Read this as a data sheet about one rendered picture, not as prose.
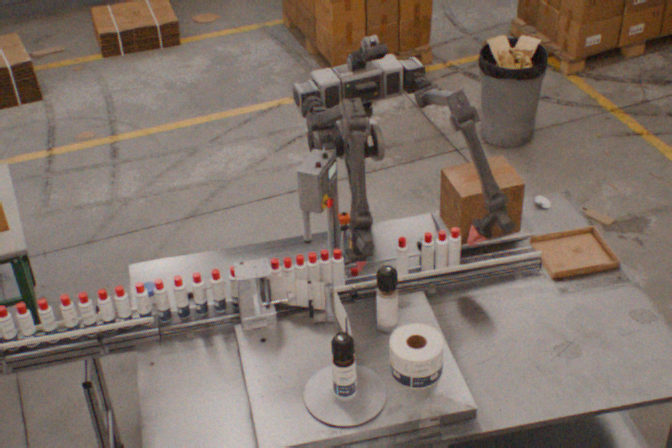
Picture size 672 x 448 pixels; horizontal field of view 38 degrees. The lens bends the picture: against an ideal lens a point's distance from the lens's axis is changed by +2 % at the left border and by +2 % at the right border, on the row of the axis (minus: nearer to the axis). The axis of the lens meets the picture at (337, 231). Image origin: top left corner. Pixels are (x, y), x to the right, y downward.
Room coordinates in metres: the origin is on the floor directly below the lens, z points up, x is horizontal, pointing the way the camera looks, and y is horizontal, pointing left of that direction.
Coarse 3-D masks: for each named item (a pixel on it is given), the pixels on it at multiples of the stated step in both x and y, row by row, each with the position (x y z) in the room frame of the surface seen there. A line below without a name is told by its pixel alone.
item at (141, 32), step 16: (160, 0) 7.62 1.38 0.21; (96, 16) 7.37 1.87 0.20; (112, 16) 7.35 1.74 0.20; (128, 16) 7.34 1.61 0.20; (144, 16) 7.33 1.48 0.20; (160, 16) 7.32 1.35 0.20; (176, 16) 7.31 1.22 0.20; (96, 32) 7.28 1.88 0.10; (112, 32) 7.05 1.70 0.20; (128, 32) 7.09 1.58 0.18; (144, 32) 7.13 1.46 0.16; (160, 32) 7.16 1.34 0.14; (176, 32) 7.20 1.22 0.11; (112, 48) 7.06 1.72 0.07; (128, 48) 7.09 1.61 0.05; (144, 48) 7.12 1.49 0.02
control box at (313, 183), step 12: (312, 156) 3.16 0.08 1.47; (300, 168) 3.08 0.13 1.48; (312, 168) 3.07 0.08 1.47; (324, 168) 3.08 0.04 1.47; (300, 180) 3.06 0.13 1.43; (312, 180) 3.04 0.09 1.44; (324, 180) 3.06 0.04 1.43; (336, 180) 3.17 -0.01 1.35; (300, 192) 3.06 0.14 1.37; (312, 192) 3.04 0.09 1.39; (324, 192) 3.05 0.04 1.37; (336, 192) 3.16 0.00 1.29; (300, 204) 3.06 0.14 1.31; (312, 204) 3.04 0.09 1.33; (324, 204) 3.05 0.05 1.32
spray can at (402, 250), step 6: (402, 240) 3.09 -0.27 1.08; (396, 246) 3.11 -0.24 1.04; (402, 246) 3.08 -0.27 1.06; (396, 252) 3.09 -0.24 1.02; (402, 252) 3.08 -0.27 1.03; (408, 252) 3.09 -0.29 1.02; (396, 258) 3.09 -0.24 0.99; (402, 258) 3.08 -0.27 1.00; (408, 258) 3.10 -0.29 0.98; (396, 264) 3.09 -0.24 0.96; (402, 264) 3.08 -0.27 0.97; (396, 270) 3.09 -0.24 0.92; (402, 270) 3.08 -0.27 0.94
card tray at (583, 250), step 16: (544, 240) 3.36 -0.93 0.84; (560, 240) 3.35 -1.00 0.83; (576, 240) 3.35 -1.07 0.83; (592, 240) 3.34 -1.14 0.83; (544, 256) 3.25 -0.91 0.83; (560, 256) 3.24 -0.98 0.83; (576, 256) 3.24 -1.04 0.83; (592, 256) 3.23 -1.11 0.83; (608, 256) 3.23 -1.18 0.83; (560, 272) 3.10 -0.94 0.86; (576, 272) 3.11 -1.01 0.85
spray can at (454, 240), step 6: (456, 228) 3.15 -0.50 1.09; (456, 234) 3.13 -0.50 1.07; (450, 240) 3.13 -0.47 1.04; (456, 240) 3.13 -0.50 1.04; (450, 246) 3.13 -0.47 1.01; (456, 246) 3.12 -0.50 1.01; (450, 252) 3.13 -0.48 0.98; (456, 252) 3.12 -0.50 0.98; (450, 258) 3.13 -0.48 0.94; (456, 258) 3.12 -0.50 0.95; (450, 264) 3.13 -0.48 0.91; (456, 264) 3.12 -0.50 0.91
